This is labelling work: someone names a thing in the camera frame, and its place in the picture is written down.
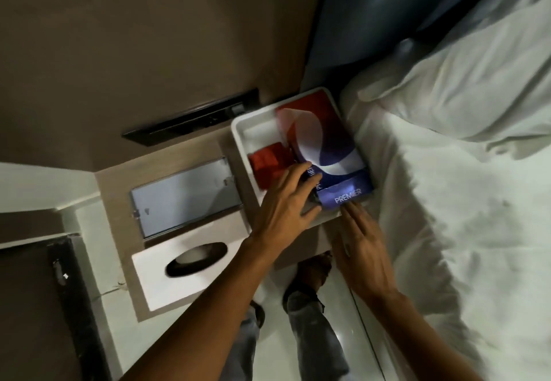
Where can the person's right hand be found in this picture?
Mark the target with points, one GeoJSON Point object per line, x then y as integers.
{"type": "Point", "coordinates": [366, 260]}

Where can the person's left hand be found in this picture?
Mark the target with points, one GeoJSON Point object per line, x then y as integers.
{"type": "Point", "coordinates": [280, 213]}

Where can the person's right thumb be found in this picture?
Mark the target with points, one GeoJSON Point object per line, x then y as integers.
{"type": "Point", "coordinates": [339, 249]}

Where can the person's left thumb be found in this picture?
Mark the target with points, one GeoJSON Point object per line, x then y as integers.
{"type": "Point", "coordinates": [312, 212]}

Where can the dark blue sachet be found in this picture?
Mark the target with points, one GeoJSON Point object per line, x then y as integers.
{"type": "Point", "coordinates": [317, 180]}

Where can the person's left forearm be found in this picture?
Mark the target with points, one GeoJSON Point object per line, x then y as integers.
{"type": "Point", "coordinates": [202, 307]}

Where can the person's right forearm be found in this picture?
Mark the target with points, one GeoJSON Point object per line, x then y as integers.
{"type": "Point", "coordinates": [426, 342]}

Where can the person's right dark shoe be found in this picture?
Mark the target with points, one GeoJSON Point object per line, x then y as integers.
{"type": "Point", "coordinates": [312, 271]}

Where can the person's dark shoe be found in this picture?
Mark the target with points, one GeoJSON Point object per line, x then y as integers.
{"type": "Point", "coordinates": [312, 271]}
{"type": "Point", "coordinates": [258, 314]}

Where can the blue sachet white print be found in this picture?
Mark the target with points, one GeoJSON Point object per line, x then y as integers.
{"type": "Point", "coordinates": [349, 193]}

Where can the red packet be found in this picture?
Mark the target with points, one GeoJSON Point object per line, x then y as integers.
{"type": "Point", "coordinates": [269, 163]}

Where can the red white blue booklet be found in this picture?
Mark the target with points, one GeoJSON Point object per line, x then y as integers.
{"type": "Point", "coordinates": [327, 135]}

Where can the person's right jeans leg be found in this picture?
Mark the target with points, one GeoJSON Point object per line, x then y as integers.
{"type": "Point", "coordinates": [314, 333]}

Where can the person's jeans leg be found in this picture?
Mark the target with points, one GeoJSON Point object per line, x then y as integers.
{"type": "Point", "coordinates": [314, 333]}
{"type": "Point", "coordinates": [241, 346]}

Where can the white rectangular tray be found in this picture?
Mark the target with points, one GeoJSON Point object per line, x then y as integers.
{"type": "Point", "coordinates": [254, 129]}

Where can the person's left dark shoe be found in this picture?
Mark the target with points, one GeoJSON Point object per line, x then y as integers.
{"type": "Point", "coordinates": [258, 314]}

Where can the white bed duvet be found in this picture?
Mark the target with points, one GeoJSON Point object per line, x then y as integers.
{"type": "Point", "coordinates": [452, 243]}

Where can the clear acrylic sign holder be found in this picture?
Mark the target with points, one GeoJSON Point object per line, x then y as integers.
{"type": "Point", "coordinates": [180, 198]}

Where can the person's left jeans leg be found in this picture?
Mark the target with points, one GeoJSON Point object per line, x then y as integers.
{"type": "Point", "coordinates": [241, 346]}

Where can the white tissue box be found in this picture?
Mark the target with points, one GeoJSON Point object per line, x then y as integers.
{"type": "Point", "coordinates": [150, 273]}

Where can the wooden bedside table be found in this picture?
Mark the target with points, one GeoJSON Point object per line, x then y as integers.
{"type": "Point", "coordinates": [116, 178]}

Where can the white pillow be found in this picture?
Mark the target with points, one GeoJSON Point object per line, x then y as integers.
{"type": "Point", "coordinates": [465, 83]}

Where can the blue padded headboard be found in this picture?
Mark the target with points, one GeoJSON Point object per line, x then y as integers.
{"type": "Point", "coordinates": [366, 15]}

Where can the dark wooden cabinet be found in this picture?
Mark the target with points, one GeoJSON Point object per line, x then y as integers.
{"type": "Point", "coordinates": [30, 316]}

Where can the black wall socket panel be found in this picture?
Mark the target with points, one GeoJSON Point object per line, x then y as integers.
{"type": "Point", "coordinates": [180, 122]}

